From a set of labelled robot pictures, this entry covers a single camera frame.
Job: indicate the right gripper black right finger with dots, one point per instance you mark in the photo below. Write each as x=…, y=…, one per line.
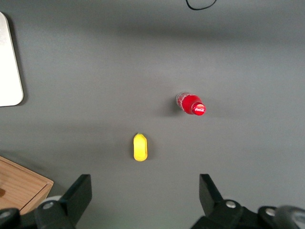
x=219, y=210

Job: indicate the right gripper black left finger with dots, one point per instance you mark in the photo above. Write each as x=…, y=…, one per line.
x=69, y=205

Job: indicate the cream plastic tray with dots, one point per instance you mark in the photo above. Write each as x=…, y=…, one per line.
x=8, y=66

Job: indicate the oak wood drawer cabinet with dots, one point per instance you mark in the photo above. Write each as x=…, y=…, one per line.
x=21, y=181

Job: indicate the yellow toy lemon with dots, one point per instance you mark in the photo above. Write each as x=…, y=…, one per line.
x=140, y=148

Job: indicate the red cola bottle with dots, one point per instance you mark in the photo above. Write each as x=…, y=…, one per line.
x=190, y=105

